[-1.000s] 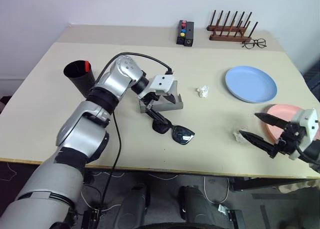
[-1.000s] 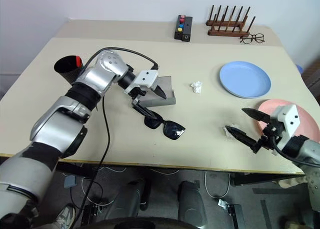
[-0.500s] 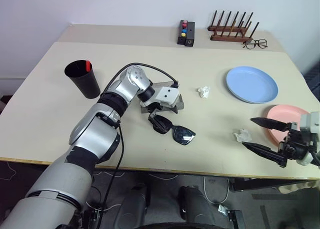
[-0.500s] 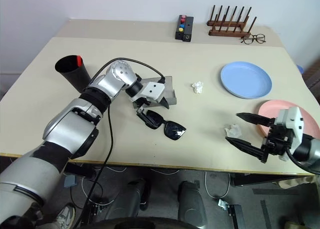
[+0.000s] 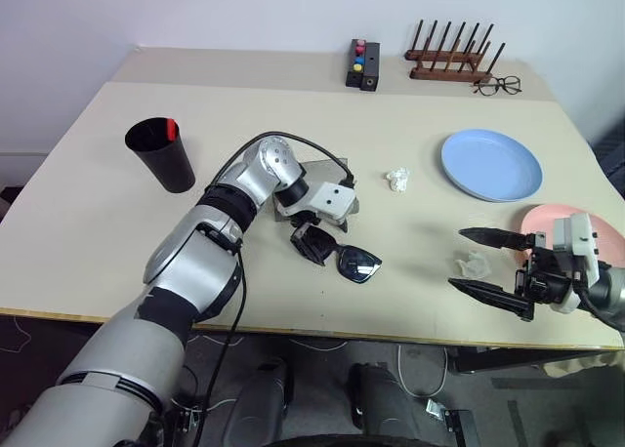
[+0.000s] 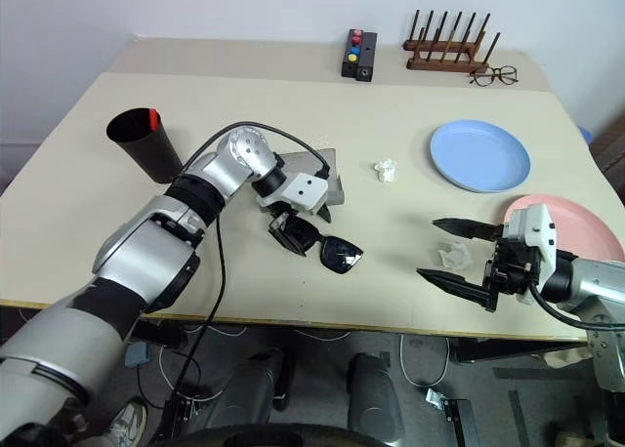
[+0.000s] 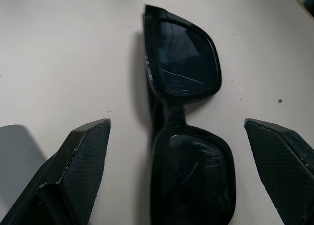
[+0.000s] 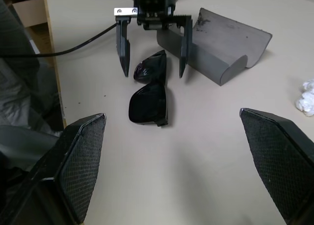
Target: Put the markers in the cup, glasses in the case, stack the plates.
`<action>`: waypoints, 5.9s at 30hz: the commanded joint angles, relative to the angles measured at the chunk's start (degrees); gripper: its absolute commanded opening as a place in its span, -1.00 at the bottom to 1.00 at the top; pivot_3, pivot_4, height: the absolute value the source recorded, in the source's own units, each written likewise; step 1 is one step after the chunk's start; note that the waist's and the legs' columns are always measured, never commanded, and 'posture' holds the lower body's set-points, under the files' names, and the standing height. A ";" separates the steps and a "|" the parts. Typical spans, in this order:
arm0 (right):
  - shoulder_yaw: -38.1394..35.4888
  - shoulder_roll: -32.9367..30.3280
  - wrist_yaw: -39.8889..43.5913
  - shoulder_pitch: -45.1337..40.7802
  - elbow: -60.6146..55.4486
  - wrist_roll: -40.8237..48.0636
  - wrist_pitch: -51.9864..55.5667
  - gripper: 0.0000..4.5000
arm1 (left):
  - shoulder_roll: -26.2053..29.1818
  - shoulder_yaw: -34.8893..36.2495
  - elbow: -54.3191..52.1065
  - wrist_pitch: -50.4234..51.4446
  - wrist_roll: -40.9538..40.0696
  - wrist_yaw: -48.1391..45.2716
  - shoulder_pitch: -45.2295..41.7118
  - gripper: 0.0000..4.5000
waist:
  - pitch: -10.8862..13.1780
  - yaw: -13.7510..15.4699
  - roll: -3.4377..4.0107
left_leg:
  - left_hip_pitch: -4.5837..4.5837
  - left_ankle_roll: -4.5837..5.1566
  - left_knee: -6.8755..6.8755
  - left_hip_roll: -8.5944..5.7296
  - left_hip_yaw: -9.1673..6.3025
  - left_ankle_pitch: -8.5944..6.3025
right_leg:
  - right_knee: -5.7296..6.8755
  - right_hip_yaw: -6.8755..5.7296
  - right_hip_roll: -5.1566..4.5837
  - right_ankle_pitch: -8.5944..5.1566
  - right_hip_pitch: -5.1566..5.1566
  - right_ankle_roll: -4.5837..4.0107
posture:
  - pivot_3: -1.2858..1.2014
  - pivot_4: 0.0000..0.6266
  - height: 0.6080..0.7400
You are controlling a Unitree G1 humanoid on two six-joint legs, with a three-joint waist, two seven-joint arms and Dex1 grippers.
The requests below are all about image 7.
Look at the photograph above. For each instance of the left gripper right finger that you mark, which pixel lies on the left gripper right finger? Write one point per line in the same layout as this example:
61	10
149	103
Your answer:
289	176

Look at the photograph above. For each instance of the black sunglasses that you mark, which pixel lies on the black sunglasses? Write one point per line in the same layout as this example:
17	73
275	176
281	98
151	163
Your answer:
186	176

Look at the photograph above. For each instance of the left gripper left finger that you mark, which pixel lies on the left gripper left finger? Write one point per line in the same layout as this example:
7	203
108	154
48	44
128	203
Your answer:
73	180

